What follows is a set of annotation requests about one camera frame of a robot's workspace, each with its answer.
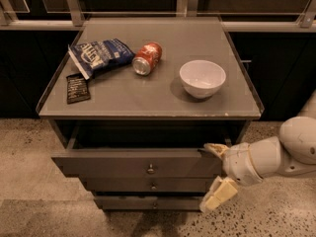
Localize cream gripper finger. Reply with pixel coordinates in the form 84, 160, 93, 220
203, 143, 229, 160
199, 177, 238, 213

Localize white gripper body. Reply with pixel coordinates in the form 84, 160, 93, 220
222, 143, 263, 186

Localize grey top drawer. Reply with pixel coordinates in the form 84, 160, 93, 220
52, 120, 229, 178

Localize grey drawer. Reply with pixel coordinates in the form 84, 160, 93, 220
94, 196, 202, 211
52, 120, 229, 178
80, 178, 214, 193

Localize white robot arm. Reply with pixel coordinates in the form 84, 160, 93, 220
199, 91, 316, 213

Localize brass middle drawer knob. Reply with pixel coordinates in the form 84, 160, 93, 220
150, 183, 158, 192

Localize brass top drawer knob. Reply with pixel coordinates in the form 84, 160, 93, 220
147, 164, 156, 175

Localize grey drawer cabinet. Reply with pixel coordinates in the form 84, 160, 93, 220
38, 18, 263, 197

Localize grey middle drawer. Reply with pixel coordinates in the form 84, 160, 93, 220
80, 178, 214, 193

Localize grey bottom drawer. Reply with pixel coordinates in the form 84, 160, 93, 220
94, 196, 202, 211

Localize white ceramic bowl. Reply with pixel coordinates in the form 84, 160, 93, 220
179, 60, 226, 99

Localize red soda can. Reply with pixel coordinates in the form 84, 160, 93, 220
132, 42, 162, 76

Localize dark brown snack packet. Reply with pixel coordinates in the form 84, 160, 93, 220
66, 74, 91, 104

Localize blue chip bag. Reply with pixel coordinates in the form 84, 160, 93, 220
68, 39, 134, 80

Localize metal glass railing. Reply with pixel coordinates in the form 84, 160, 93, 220
0, 0, 316, 32

